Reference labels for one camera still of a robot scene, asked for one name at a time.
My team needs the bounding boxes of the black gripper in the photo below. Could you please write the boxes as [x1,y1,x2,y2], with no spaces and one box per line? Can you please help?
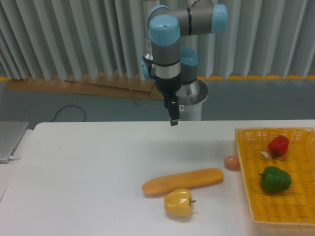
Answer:
[155,76,181,126]

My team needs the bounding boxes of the red bell pepper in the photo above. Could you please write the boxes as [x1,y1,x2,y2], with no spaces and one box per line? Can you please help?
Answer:
[267,135,289,159]

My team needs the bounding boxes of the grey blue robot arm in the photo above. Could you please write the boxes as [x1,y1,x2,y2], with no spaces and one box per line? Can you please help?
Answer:
[141,0,228,126]

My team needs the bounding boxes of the yellow bell pepper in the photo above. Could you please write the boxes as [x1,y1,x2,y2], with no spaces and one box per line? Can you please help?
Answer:
[164,189,196,217]

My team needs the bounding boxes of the green bell pepper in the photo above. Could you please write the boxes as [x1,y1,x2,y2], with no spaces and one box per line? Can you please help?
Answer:
[259,166,291,193]

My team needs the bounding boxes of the flat brown cardboard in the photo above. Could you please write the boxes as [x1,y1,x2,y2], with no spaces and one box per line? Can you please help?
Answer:
[5,77,163,104]

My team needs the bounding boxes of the long orange bread loaf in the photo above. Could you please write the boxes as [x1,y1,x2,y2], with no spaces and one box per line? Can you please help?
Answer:
[142,168,224,196]

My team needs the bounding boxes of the brown egg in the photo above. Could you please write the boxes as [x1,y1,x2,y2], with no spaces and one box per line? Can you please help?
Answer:
[224,156,240,171]

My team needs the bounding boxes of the white paper label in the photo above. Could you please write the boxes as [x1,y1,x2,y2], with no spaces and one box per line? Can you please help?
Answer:
[259,151,270,158]

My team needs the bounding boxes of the white pleated curtain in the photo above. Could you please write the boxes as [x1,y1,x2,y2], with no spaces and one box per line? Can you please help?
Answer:
[0,0,315,80]

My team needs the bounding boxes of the silver laptop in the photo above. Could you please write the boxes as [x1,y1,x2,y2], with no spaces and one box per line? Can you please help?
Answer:
[0,121,29,164]

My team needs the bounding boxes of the yellow woven basket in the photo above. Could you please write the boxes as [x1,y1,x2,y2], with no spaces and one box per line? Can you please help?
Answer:
[235,127,315,226]

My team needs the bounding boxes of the white charger plug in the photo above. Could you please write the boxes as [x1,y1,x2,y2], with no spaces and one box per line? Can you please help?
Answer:
[9,156,21,161]

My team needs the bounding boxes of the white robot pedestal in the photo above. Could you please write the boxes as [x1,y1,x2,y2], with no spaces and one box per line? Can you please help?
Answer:
[175,79,208,121]

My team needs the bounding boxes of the black floor cable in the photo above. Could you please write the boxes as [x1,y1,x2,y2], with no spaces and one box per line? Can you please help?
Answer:
[50,105,87,122]

